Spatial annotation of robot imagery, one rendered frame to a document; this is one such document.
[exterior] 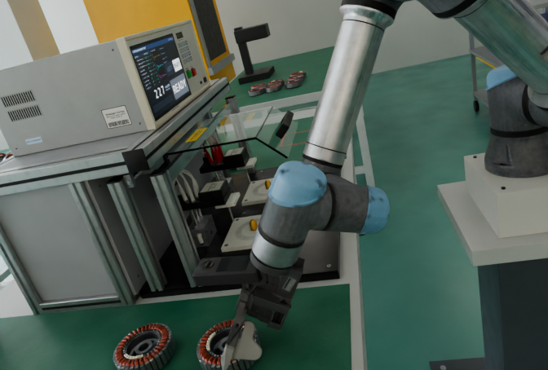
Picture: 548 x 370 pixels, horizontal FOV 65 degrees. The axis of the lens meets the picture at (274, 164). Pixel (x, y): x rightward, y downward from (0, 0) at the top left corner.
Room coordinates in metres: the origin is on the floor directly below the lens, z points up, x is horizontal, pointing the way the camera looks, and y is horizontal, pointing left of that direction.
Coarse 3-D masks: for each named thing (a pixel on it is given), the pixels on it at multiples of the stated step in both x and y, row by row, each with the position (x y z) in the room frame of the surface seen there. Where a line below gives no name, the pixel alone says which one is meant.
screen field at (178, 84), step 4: (180, 76) 1.17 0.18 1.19; (172, 80) 1.11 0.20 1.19; (176, 80) 1.14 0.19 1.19; (180, 80) 1.16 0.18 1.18; (184, 80) 1.19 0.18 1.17; (172, 84) 1.11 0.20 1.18; (176, 84) 1.13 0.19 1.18; (180, 84) 1.15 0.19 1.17; (184, 84) 1.18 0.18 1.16; (172, 88) 1.10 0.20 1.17; (176, 88) 1.12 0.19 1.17; (180, 88) 1.15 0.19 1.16; (184, 88) 1.17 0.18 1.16; (176, 92) 1.11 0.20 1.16; (180, 92) 1.14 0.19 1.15; (184, 92) 1.16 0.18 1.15; (176, 96) 1.11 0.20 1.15; (180, 96) 1.13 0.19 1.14
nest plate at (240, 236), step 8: (256, 216) 1.07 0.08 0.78; (232, 224) 1.05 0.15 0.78; (240, 224) 1.04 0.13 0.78; (248, 224) 1.03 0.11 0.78; (232, 232) 1.01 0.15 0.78; (240, 232) 1.00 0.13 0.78; (248, 232) 0.99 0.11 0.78; (224, 240) 0.98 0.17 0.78; (232, 240) 0.97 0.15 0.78; (240, 240) 0.96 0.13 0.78; (248, 240) 0.95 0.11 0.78; (224, 248) 0.94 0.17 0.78; (232, 248) 0.94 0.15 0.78; (240, 248) 0.93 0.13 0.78; (248, 248) 0.93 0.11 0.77
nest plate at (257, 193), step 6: (258, 180) 1.32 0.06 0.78; (264, 180) 1.30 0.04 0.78; (270, 180) 1.29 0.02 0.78; (252, 186) 1.28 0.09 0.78; (258, 186) 1.27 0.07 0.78; (264, 186) 1.26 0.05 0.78; (246, 192) 1.24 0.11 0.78; (252, 192) 1.23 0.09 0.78; (258, 192) 1.22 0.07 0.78; (264, 192) 1.21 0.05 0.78; (246, 198) 1.20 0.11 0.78; (252, 198) 1.19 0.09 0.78; (258, 198) 1.18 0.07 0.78; (264, 198) 1.17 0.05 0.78; (246, 204) 1.18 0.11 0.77; (252, 204) 1.17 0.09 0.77
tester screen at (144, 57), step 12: (144, 48) 1.02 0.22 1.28; (156, 48) 1.08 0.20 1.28; (168, 48) 1.15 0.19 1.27; (144, 60) 1.01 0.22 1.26; (156, 60) 1.06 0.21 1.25; (168, 60) 1.13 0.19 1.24; (144, 72) 0.99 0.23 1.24; (156, 72) 1.04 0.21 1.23; (180, 72) 1.18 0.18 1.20; (144, 84) 0.97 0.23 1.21; (156, 84) 1.02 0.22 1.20; (168, 84) 1.08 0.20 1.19
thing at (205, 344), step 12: (216, 324) 0.66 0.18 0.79; (228, 324) 0.66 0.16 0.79; (204, 336) 0.64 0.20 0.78; (216, 336) 0.64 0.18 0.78; (240, 336) 0.64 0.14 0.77; (204, 348) 0.61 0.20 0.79; (216, 348) 0.63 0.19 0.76; (204, 360) 0.58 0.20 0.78; (216, 360) 0.57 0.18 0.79; (240, 360) 0.57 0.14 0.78; (252, 360) 0.58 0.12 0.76
